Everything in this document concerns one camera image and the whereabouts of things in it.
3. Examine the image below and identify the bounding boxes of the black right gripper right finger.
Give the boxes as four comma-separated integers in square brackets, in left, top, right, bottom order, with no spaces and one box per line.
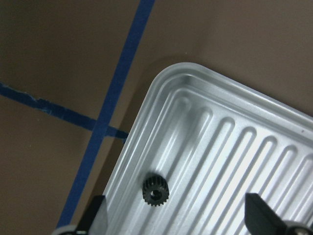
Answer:
[245,193,287,235]

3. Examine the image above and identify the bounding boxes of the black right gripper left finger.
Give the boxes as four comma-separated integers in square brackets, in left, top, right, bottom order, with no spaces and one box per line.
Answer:
[75,195,108,235]

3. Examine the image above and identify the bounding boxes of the silver ribbed metal tray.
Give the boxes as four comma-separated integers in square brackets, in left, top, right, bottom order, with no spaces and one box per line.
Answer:
[104,63,313,235]

